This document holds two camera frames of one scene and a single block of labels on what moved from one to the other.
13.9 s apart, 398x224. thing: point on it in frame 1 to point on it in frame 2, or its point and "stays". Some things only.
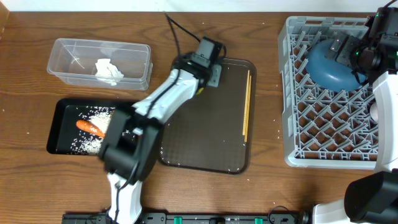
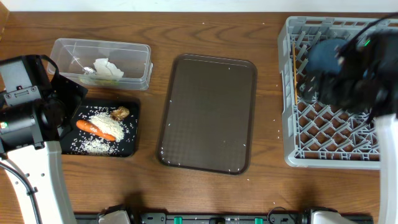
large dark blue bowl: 328,73 stays
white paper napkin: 107,72 stays
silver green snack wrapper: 198,93 to 90,77
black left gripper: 216,81 to 72,91
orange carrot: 90,128 stays
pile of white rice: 86,142 stays
